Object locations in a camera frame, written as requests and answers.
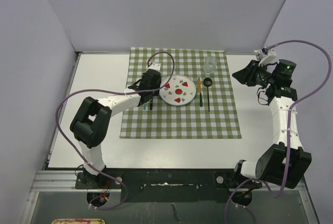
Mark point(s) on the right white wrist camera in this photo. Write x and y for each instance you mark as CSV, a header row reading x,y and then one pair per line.
x,y
265,55

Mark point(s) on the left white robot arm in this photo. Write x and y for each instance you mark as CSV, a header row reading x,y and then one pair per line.
x,y
91,121

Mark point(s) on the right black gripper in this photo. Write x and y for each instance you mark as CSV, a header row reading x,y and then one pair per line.
x,y
246,75

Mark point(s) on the black spoon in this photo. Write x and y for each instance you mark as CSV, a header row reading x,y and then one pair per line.
x,y
207,82

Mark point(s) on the yellow rimmed tray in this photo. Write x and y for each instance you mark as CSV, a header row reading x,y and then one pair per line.
x,y
78,221

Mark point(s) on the clear drinking glass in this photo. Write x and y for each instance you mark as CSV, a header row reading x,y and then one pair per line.
x,y
210,64

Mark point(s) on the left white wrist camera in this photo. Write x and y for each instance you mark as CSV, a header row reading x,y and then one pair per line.
x,y
155,66

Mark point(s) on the white plate with strawberries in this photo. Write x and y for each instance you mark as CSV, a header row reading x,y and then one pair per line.
x,y
179,91

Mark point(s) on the green white checkered tablecloth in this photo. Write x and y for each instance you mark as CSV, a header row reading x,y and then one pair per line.
x,y
190,121

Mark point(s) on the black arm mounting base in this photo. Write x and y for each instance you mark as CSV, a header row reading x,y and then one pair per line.
x,y
164,185

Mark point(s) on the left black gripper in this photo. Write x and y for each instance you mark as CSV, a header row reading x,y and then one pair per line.
x,y
155,93

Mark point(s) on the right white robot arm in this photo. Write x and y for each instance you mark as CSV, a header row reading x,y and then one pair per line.
x,y
286,156

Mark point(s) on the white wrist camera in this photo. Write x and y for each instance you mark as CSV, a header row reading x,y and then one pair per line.
x,y
265,55
155,66

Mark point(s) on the green handled knife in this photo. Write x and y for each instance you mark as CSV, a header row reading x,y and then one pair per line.
x,y
199,92

